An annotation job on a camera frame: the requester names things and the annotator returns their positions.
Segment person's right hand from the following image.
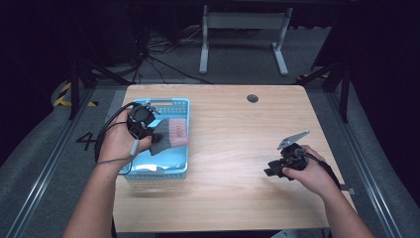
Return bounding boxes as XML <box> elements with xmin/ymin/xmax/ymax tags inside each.
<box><xmin>281</xmin><ymin>144</ymin><xmax>335</xmax><ymax>200</ymax></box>

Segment white metal table frame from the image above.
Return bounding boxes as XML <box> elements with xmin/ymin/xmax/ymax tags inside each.
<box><xmin>198</xmin><ymin>4</ymin><xmax>294</xmax><ymax>76</ymax></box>

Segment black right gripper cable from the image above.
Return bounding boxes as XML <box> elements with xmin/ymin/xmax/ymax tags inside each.
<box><xmin>296</xmin><ymin>148</ymin><xmax>343</xmax><ymax>191</ymax></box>

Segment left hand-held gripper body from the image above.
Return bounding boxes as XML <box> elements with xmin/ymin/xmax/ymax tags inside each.
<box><xmin>126</xmin><ymin>100</ymin><xmax>162</xmax><ymax>141</ymax></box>

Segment small silver metal bracket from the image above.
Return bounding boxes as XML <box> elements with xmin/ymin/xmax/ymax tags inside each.
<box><xmin>340</xmin><ymin>183</ymin><xmax>358</xmax><ymax>196</ymax></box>

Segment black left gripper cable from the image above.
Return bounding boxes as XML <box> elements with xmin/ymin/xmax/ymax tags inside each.
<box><xmin>94</xmin><ymin>101</ymin><xmax>141</xmax><ymax>165</ymax></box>

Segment grey metal floor rail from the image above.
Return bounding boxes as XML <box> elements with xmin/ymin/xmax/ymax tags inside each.
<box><xmin>5</xmin><ymin>88</ymin><xmax>97</xmax><ymax>238</ymax></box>
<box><xmin>324</xmin><ymin>91</ymin><xmax>403</xmax><ymax>238</ymax></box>

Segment grey sock with pink cuff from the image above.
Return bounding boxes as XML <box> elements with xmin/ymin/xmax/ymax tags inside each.
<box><xmin>148</xmin><ymin>117</ymin><xmax>190</xmax><ymax>157</ymax></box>

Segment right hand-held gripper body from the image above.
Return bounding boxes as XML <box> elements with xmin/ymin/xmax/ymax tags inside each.
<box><xmin>276</xmin><ymin>129</ymin><xmax>311</xmax><ymax>181</ymax></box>

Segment black metal stand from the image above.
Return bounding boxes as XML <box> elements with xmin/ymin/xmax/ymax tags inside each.
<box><xmin>294</xmin><ymin>59</ymin><xmax>352</xmax><ymax>124</ymax></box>
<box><xmin>67</xmin><ymin>55</ymin><xmax>134</xmax><ymax>121</ymax></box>

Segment light blue plastic basket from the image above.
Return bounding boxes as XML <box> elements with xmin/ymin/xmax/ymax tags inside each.
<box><xmin>118</xmin><ymin>97</ymin><xmax>191</xmax><ymax>181</ymax></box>

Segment grey left gripper cable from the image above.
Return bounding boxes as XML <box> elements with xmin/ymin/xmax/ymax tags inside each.
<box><xmin>94</xmin><ymin>138</ymin><xmax>140</xmax><ymax>167</ymax></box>

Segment person's left hand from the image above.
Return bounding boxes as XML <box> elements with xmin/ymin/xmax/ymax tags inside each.
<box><xmin>97</xmin><ymin>108</ymin><xmax>154</xmax><ymax>167</ymax></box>

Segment black floor cables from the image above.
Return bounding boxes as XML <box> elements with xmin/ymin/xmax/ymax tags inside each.
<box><xmin>131</xmin><ymin>25</ymin><xmax>213</xmax><ymax>85</ymax></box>

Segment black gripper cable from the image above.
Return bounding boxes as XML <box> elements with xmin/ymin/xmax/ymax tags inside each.
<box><xmin>296</xmin><ymin>148</ymin><xmax>343</xmax><ymax>191</ymax></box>
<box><xmin>94</xmin><ymin>101</ymin><xmax>141</xmax><ymax>165</ymax></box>

